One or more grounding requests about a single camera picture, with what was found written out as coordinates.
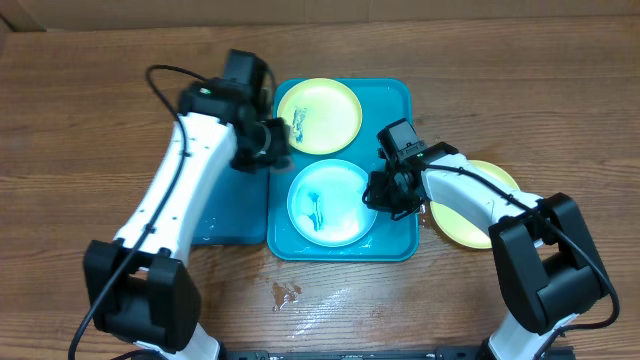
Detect yellow plate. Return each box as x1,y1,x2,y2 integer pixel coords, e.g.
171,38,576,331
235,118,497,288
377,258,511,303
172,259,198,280
430,160,519,250
277,78,363,155

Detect light blue plate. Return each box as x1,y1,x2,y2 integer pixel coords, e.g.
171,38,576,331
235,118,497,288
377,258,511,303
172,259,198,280
287,159,377,248

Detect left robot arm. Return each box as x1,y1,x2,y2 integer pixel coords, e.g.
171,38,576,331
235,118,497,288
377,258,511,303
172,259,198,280
68,76,290,359

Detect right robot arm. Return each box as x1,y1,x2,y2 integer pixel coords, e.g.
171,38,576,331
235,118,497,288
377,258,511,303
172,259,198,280
362,141,621,359

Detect yellow plate at tray top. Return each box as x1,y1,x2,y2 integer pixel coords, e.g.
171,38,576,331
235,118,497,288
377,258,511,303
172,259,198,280
277,78,363,155

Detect small black-rimmed blue tray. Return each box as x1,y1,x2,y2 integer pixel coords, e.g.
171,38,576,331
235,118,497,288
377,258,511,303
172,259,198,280
192,166,269,246

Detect large teal serving tray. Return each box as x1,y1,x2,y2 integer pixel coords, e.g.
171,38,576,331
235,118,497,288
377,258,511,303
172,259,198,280
267,78,419,262

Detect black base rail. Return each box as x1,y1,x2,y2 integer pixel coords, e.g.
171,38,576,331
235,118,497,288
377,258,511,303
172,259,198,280
219,344,576,360

